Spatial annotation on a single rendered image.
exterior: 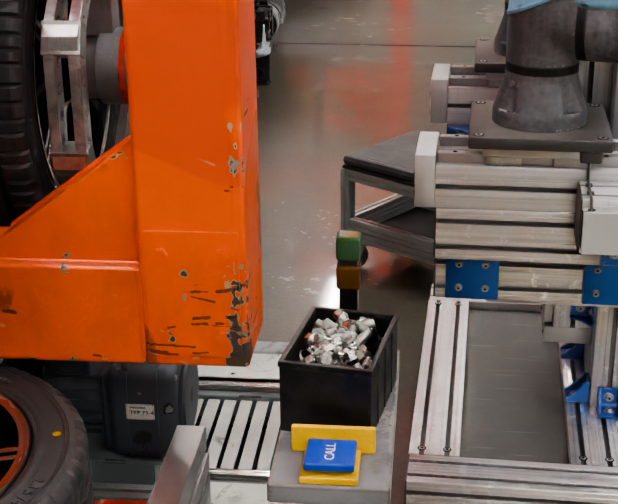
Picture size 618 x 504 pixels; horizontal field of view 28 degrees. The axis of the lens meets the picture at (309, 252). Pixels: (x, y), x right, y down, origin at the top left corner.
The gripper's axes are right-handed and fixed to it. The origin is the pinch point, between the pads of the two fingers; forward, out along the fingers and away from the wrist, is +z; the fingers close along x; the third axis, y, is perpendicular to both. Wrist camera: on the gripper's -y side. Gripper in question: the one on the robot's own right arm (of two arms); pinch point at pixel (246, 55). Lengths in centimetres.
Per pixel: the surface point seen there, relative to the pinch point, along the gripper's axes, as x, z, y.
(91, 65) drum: -24.5, 22.8, 3.3
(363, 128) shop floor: 9, -233, -83
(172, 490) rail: 0, 85, -44
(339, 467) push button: 25, 91, -35
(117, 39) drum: -19.9, 21.1, 7.6
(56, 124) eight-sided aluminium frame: -25, 44, -1
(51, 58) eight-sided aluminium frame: -25, 44, 10
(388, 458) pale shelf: 31, 83, -38
